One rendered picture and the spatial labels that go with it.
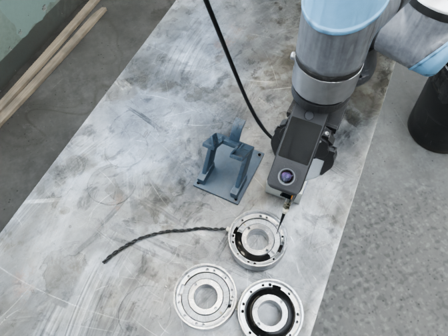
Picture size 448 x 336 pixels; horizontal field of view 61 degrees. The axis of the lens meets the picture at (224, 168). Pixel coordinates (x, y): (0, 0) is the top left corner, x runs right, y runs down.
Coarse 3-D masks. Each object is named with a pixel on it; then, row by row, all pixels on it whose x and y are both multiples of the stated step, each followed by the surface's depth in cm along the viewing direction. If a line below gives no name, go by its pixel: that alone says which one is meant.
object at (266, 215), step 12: (240, 216) 69; (252, 216) 70; (264, 216) 70; (276, 216) 69; (252, 228) 69; (264, 228) 69; (276, 228) 69; (228, 240) 67; (252, 252) 67; (264, 252) 67; (240, 264) 67; (252, 264) 65; (264, 264) 65; (276, 264) 67
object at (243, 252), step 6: (240, 234) 69; (240, 240) 68; (240, 246) 68; (282, 246) 68; (240, 252) 67; (246, 252) 67; (246, 258) 67; (252, 258) 67; (258, 258) 67; (264, 258) 66; (270, 258) 66
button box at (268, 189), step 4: (308, 180) 74; (304, 184) 71; (268, 188) 74; (272, 188) 73; (304, 188) 71; (268, 192) 75; (272, 192) 75; (276, 192) 74; (280, 192) 73; (300, 192) 71; (280, 196) 75; (300, 196) 71; (296, 200) 73; (300, 200) 73
